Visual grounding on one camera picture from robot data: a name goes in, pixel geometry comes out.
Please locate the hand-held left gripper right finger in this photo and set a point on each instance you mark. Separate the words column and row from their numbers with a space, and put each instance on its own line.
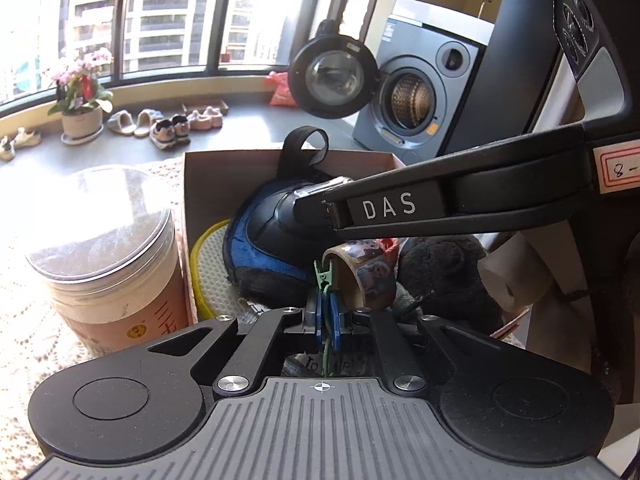
column 336, row 325

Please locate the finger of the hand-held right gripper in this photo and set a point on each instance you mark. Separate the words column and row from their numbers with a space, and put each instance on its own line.
column 400, row 177

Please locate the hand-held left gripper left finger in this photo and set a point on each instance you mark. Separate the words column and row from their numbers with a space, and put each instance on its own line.
column 314, row 320

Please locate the pink cardboard box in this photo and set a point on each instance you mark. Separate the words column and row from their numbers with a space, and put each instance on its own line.
column 360, row 162

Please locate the green plastic clip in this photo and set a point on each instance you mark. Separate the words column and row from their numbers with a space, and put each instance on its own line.
column 322, row 275

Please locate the printed band roll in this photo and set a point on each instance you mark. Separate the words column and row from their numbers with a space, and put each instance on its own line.
column 372, row 270

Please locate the dark brown plush bear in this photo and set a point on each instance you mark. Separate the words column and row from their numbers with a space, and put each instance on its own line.
column 440, row 270

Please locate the black blue padded brace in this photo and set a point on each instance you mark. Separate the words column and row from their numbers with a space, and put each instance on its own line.
column 260, row 230

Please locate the yellow round mesh pad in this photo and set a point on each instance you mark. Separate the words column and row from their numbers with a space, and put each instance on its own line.
column 212, row 270

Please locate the grey washing machine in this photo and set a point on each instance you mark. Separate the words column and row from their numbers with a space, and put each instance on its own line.
column 450, row 110

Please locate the red bag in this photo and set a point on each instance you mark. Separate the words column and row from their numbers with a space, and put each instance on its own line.
column 280, row 92

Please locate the dark wooden framed panel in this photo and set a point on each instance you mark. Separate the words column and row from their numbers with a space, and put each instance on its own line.
column 336, row 10

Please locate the brown cardboard tray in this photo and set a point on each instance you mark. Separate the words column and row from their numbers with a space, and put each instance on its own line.
column 223, row 107

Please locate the metal faucet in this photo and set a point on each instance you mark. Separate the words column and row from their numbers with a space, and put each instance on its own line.
column 485, row 5

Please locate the pink plush slipper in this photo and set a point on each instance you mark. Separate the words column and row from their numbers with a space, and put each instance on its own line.
column 196, row 121
column 213, row 117

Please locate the clear plastic jar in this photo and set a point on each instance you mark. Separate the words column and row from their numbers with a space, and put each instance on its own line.
column 115, row 280

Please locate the grey pink sneaker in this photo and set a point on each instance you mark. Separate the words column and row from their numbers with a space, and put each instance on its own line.
column 161, row 136
column 181, row 127

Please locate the grey slipper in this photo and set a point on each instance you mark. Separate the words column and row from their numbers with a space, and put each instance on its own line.
column 120, row 124
column 147, row 122

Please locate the potted pink orchid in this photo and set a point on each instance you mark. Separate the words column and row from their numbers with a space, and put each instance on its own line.
column 80, row 95

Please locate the white sneaker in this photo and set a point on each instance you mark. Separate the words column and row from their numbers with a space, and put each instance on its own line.
column 7, row 150
column 27, row 137

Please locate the black window frame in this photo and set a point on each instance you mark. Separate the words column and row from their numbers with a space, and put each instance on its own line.
column 212, row 10

